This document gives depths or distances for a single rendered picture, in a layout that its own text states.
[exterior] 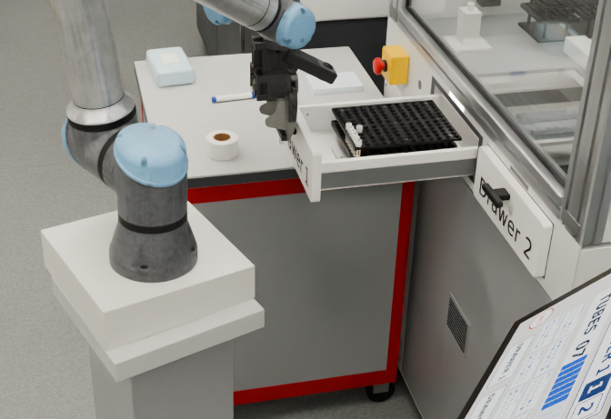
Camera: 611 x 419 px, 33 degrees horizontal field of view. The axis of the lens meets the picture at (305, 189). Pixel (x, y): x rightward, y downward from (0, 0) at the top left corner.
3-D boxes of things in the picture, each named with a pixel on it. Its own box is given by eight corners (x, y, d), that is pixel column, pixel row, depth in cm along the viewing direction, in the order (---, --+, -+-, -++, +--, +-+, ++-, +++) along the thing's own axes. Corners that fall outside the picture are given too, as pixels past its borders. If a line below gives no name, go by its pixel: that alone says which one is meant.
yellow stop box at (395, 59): (386, 85, 237) (388, 57, 233) (377, 73, 243) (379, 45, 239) (407, 84, 238) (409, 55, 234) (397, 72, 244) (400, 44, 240)
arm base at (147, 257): (138, 293, 166) (136, 242, 161) (93, 251, 176) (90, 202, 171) (215, 264, 175) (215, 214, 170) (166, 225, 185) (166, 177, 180)
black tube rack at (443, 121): (353, 175, 201) (355, 147, 198) (330, 134, 216) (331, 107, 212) (458, 165, 206) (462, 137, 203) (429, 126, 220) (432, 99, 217)
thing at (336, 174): (318, 192, 196) (319, 164, 193) (289, 131, 218) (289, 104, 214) (511, 172, 205) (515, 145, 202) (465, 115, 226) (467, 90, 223)
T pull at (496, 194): (496, 209, 180) (497, 203, 179) (480, 188, 186) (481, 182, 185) (515, 207, 181) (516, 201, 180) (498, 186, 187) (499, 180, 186)
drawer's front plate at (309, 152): (311, 204, 195) (313, 154, 190) (279, 134, 219) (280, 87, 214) (320, 203, 196) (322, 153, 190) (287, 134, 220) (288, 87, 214)
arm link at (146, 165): (141, 235, 163) (139, 161, 157) (98, 200, 172) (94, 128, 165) (203, 213, 170) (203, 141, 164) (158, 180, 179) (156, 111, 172)
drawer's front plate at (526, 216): (534, 279, 176) (544, 225, 170) (472, 194, 200) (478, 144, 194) (544, 278, 176) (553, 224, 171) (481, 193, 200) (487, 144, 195)
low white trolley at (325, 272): (175, 443, 252) (161, 179, 213) (149, 295, 304) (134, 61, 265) (398, 410, 264) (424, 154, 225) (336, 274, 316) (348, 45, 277)
